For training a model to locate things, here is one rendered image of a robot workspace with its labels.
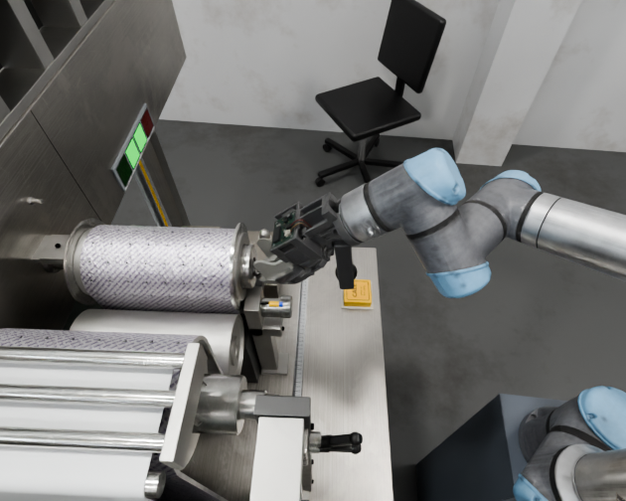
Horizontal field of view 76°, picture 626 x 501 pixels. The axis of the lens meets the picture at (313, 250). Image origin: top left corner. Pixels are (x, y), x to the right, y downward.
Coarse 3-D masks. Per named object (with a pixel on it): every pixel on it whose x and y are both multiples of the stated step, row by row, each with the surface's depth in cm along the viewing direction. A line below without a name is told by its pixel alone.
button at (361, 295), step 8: (360, 280) 105; (368, 280) 105; (360, 288) 103; (368, 288) 103; (344, 296) 102; (352, 296) 102; (360, 296) 102; (368, 296) 102; (344, 304) 102; (352, 304) 102; (360, 304) 102; (368, 304) 102
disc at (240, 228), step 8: (240, 224) 66; (240, 232) 66; (232, 248) 61; (232, 256) 61; (232, 264) 61; (232, 272) 61; (232, 280) 61; (232, 288) 61; (232, 296) 62; (240, 304) 68
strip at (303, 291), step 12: (300, 288) 106; (300, 300) 104; (300, 312) 102; (300, 324) 100; (300, 336) 98; (300, 348) 96; (300, 360) 94; (300, 372) 92; (300, 384) 91; (300, 396) 89
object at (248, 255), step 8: (248, 248) 66; (240, 256) 64; (248, 256) 64; (256, 256) 70; (240, 264) 64; (248, 264) 64; (240, 272) 64; (248, 272) 64; (240, 280) 65; (248, 280) 65
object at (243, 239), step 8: (88, 232) 65; (80, 240) 64; (240, 240) 64; (248, 240) 71; (80, 248) 63; (240, 248) 64; (80, 280) 63; (80, 288) 65; (240, 288) 65; (240, 296) 66
